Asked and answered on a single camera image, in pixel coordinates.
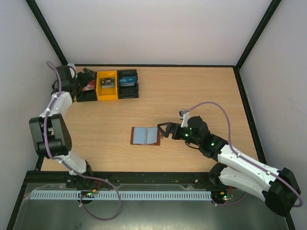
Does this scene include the brown leather card holder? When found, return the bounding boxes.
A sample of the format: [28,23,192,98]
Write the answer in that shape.
[130,126,164,146]

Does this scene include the red white card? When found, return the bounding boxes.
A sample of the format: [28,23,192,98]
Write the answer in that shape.
[82,80,96,92]

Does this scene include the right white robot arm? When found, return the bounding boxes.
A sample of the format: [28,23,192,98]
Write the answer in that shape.
[157,116,301,217]

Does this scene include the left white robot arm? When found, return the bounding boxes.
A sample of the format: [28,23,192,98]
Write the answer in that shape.
[29,61,96,188]

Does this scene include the black VIP card stack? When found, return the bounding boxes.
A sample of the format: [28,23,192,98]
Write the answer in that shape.
[100,77,116,88]

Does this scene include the blue VIP card stack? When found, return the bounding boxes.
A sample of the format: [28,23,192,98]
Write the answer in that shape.
[119,76,136,87]

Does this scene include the black storage bin left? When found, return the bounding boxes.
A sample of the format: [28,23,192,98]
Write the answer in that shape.
[76,79,97,103]

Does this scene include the black storage bin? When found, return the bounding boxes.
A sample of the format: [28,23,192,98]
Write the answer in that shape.
[76,79,97,103]
[117,69,139,99]

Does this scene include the yellow storage bin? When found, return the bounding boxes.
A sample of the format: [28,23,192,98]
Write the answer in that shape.
[95,70,118,101]

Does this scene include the black storage bin right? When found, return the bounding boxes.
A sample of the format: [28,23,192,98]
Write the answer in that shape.
[117,69,139,99]

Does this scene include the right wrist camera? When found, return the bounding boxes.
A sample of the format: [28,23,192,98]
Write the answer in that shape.
[179,110,190,128]

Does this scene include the white slotted cable duct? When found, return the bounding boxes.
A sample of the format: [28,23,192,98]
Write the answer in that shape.
[30,190,212,201]

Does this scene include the black enclosure frame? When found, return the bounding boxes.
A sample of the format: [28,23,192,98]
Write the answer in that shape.
[4,0,297,230]

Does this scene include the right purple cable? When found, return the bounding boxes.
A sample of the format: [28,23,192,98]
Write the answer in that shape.
[183,102,303,208]

